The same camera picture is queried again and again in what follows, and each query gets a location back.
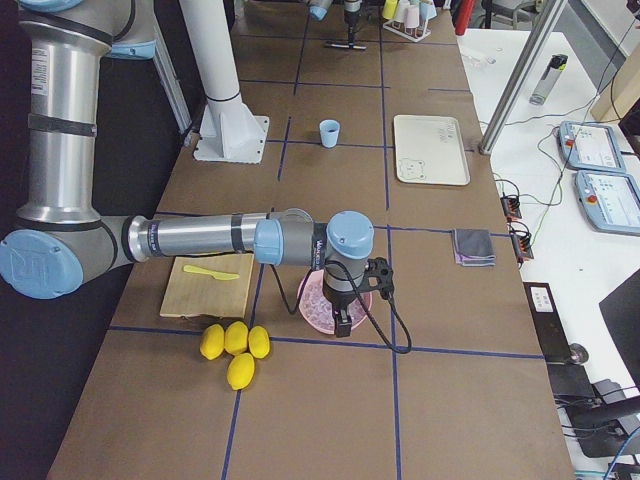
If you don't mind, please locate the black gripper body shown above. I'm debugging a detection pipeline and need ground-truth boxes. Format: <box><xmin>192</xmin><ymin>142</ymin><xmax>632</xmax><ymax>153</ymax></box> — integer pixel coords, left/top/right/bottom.
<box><xmin>343</xmin><ymin>0</ymin><xmax>361</xmax><ymax>25</ymax></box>
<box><xmin>322</xmin><ymin>272</ymin><xmax>359</xmax><ymax>320</ymax></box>

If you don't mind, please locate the steel muddler black tip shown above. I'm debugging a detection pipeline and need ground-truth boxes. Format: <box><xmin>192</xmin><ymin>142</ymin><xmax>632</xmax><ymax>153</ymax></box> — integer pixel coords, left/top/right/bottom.
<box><xmin>324</xmin><ymin>41</ymin><xmax>367</xmax><ymax>51</ymax></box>

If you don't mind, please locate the light blue plastic cup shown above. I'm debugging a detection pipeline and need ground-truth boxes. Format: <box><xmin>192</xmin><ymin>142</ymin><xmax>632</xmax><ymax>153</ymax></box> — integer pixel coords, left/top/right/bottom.
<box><xmin>319</xmin><ymin>119</ymin><xmax>341</xmax><ymax>148</ymax></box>

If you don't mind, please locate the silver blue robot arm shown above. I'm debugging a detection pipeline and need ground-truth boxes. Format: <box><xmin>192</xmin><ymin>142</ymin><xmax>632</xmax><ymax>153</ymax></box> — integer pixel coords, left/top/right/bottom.
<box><xmin>1</xmin><ymin>1</ymin><xmax>306</xmax><ymax>346</ymax></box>
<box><xmin>305</xmin><ymin>0</ymin><xmax>366</xmax><ymax>50</ymax></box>

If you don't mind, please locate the pile of clear ice cubes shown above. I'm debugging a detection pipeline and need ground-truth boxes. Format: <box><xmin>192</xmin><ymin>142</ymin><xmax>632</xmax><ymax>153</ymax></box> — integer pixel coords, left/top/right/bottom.
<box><xmin>302</xmin><ymin>279</ymin><xmax>365</xmax><ymax>325</ymax></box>

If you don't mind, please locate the pink cup on rack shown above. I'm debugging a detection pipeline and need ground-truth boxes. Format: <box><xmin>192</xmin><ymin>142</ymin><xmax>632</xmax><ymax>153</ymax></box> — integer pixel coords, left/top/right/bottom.
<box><xmin>404</xmin><ymin>4</ymin><xmax>420</xmax><ymax>29</ymax></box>

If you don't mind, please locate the pink bowl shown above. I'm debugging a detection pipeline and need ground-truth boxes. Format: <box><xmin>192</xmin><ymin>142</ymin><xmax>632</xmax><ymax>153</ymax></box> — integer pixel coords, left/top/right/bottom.
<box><xmin>297</xmin><ymin>269</ymin><xmax>374</xmax><ymax>335</ymax></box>

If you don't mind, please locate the yellow lemon right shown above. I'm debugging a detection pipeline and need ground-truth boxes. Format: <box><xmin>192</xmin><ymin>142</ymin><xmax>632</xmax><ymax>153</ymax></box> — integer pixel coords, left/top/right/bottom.
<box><xmin>248</xmin><ymin>325</ymin><xmax>271</xmax><ymax>359</ymax></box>

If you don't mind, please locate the yellow lemon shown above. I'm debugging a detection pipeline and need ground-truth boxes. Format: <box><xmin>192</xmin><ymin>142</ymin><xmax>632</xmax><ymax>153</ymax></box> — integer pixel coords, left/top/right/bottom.
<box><xmin>199</xmin><ymin>324</ymin><xmax>225</xmax><ymax>360</ymax></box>
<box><xmin>224</xmin><ymin>321</ymin><xmax>249</xmax><ymax>356</ymax></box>
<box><xmin>227</xmin><ymin>352</ymin><xmax>255</xmax><ymax>391</ymax></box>
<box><xmin>248</xmin><ymin>325</ymin><xmax>271</xmax><ymax>359</ymax></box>

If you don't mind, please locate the yellow lemon middle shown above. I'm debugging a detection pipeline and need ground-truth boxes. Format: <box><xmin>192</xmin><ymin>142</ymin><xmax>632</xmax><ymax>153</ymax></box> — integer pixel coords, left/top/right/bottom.
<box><xmin>224</xmin><ymin>321</ymin><xmax>249</xmax><ymax>356</ymax></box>

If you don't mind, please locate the yellow lemon front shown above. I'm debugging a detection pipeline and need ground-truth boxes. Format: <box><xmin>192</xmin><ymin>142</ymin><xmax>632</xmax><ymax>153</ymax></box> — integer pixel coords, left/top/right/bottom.
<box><xmin>227</xmin><ymin>352</ymin><xmax>255</xmax><ymax>391</ymax></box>

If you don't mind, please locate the yellow plastic knife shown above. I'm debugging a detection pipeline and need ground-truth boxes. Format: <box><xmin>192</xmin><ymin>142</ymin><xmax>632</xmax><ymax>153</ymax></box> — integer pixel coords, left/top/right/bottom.
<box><xmin>182</xmin><ymin>264</ymin><xmax>240</xmax><ymax>281</ymax></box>

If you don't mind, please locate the wooden cutting board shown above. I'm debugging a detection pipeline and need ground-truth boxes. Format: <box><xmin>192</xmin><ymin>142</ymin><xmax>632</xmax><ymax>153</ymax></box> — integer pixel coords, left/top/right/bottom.
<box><xmin>160</xmin><ymin>254</ymin><xmax>254</xmax><ymax>318</ymax></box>

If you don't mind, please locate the cream tray with bear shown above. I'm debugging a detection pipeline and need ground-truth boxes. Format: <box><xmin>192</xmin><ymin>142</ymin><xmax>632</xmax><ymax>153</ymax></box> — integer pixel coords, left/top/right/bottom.
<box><xmin>393</xmin><ymin>115</ymin><xmax>470</xmax><ymax>186</ymax></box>

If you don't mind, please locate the yellow lemon far left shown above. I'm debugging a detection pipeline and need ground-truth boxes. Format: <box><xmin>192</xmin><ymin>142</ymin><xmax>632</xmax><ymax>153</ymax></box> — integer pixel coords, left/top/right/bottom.
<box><xmin>199</xmin><ymin>324</ymin><xmax>225</xmax><ymax>360</ymax></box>

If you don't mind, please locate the grey folded cloth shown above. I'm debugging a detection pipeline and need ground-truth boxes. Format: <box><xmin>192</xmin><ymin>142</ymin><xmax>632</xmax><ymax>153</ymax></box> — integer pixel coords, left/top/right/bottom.
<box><xmin>452</xmin><ymin>229</ymin><xmax>496</xmax><ymax>267</ymax></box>

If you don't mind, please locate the white side table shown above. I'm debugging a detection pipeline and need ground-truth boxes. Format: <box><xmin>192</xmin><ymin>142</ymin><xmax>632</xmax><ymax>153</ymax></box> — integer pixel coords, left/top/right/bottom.
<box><xmin>455</xmin><ymin>27</ymin><xmax>640</xmax><ymax>396</ymax></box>

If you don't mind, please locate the upper teach pendant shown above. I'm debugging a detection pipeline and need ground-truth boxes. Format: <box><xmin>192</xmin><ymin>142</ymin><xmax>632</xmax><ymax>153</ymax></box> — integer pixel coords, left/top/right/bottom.
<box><xmin>558</xmin><ymin>121</ymin><xmax>627</xmax><ymax>173</ymax></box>

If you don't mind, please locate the teach pendant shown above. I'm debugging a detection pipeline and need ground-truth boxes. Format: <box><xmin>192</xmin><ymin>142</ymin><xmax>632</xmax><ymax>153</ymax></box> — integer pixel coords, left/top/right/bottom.
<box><xmin>558</xmin><ymin>121</ymin><xmax>627</xmax><ymax>173</ymax></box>
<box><xmin>575</xmin><ymin>170</ymin><xmax>639</xmax><ymax>236</ymax></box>

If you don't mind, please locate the lower teach pendant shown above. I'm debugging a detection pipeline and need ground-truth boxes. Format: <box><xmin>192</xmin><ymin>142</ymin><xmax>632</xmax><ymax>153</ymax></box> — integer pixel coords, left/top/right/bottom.
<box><xmin>575</xmin><ymin>170</ymin><xmax>639</xmax><ymax>236</ymax></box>

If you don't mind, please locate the white wire cup rack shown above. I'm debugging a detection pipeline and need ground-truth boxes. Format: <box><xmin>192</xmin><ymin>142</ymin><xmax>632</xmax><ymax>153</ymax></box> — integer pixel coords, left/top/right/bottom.
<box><xmin>383</xmin><ymin>20</ymin><xmax>431</xmax><ymax>43</ymax></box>

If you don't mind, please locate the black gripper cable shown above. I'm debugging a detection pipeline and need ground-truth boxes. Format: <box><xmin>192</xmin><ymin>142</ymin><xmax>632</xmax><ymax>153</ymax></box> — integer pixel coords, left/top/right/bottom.
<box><xmin>269</xmin><ymin>257</ymin><xmax>414</xmax><ymax>355</ymax></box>

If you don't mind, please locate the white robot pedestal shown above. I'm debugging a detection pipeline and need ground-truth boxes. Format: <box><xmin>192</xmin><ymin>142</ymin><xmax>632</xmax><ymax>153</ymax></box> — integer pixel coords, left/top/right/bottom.
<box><xmin>180</xmin><ymin>0</ymin><xmax>269</xmax><ymax>164</ymax></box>

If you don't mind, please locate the aluminium frame post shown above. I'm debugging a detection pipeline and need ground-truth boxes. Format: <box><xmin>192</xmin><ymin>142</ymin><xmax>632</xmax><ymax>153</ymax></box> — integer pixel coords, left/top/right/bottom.
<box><xmin>478</xmin><ymin>0</ymin><xmax>568</xmax><ymax>155</ymax></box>

